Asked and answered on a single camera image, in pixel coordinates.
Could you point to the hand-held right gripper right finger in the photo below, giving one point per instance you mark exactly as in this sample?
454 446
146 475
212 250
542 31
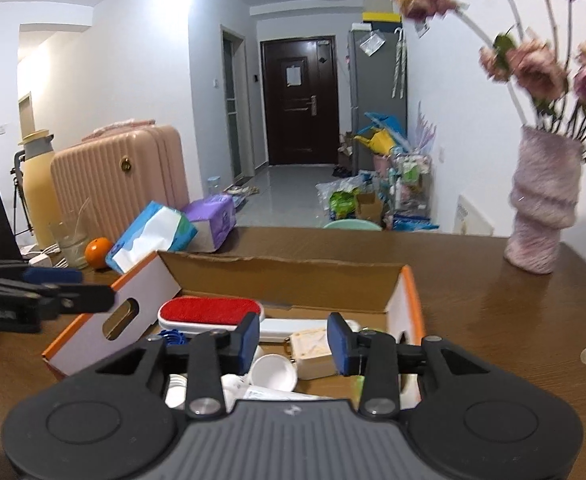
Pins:
337 347

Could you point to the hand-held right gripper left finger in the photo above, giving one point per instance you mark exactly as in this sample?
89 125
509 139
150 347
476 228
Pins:
249 342

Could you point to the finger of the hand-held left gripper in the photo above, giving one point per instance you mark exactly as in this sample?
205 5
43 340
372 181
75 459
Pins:
53 276
85 299

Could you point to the beige square box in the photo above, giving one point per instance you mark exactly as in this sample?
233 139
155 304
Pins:
310 355

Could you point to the white round lid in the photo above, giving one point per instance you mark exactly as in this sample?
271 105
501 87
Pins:
272 372

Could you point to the white labelled bottle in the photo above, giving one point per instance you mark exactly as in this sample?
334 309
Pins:
263 394

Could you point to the red white lint brush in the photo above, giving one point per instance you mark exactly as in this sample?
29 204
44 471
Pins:
203 312

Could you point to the orange cardboard box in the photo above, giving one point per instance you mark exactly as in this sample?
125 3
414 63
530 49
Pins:
273 280

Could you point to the clear glass cup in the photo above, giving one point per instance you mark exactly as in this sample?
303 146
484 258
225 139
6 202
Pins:
73 252

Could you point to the orange fruit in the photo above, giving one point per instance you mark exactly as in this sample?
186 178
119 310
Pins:
98 253

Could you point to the clear drinking straw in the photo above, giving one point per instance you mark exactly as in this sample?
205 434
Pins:
80 217

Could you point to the yellow thermos flask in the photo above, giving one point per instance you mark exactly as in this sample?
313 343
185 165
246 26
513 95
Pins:
35 195

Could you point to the blue tissue pack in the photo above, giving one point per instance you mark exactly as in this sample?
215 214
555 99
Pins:
148 235

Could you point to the pink ribbed suitcase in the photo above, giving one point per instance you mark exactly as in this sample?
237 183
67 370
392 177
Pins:
123 180

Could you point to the pale green basin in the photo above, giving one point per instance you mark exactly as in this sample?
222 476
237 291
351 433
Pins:
353 225

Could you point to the purple tissue pack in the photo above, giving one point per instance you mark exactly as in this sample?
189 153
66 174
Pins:
213 220

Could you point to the small brown carton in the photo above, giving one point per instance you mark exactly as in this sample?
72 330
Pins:
370 209

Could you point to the green snack bag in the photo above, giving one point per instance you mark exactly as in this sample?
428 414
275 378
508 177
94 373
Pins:
343 205

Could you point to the clear jar blue lid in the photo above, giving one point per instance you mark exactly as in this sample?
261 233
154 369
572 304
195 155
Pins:
214 186

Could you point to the yellow watering can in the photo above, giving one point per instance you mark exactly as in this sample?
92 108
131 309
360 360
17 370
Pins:
378 142

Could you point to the dark brown entrance door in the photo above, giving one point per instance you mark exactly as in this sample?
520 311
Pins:
298 120

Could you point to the blue plastic toy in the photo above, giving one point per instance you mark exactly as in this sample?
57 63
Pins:
385 122

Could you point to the grey side door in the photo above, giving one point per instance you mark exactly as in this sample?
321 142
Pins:
233 110

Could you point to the purple feather decoration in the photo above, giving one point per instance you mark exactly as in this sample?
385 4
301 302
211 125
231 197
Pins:
425 130

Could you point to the grey refrigerator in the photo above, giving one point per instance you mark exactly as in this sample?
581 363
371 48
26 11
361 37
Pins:
373 110

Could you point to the grey ribbed vase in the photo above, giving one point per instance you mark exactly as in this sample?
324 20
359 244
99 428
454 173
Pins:
543 210

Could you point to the hanging clear umbrella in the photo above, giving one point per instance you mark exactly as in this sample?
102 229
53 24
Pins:
399 65

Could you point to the paper sheet on refrigerator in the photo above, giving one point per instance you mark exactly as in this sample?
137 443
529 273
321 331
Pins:
371 44

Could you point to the yellow black box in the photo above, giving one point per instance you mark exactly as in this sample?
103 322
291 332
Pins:
382 16

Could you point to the dried pink roses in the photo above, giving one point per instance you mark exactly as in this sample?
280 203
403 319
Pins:
538 65

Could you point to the black camera tripod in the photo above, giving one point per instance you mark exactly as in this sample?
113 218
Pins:
20 195

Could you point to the framed wall picture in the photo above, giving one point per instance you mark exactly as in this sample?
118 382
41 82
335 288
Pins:
422 30

